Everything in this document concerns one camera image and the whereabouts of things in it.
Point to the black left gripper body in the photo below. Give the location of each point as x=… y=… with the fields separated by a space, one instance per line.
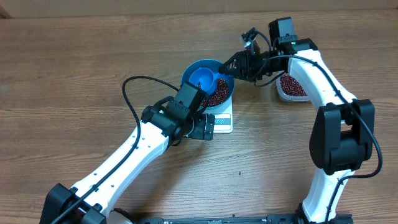
x=197 y=129

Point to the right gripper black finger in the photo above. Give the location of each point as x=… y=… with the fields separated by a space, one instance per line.
x=237 y=60
x=231 y=70

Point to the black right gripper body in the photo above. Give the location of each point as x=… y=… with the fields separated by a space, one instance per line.
x=257 y=64

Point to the blue plastic scoop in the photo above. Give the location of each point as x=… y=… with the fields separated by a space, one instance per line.
x=205 y=79

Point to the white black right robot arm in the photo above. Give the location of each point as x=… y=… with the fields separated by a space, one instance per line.
x=342 y=135

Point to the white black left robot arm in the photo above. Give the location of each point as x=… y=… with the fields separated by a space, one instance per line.
x=160 y=126

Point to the white digital kitchen scale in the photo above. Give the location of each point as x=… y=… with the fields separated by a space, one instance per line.
x=223 y=117

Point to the teal blue bowl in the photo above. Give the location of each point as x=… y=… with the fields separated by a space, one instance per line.
x=213 y=65

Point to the clear plastic food container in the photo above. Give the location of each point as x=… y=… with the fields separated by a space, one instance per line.
x=290 y=90

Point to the red adzuki beans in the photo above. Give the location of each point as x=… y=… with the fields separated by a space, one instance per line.
x=221 y=93

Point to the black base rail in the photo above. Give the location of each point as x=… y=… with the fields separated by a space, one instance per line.
x=269 y=219

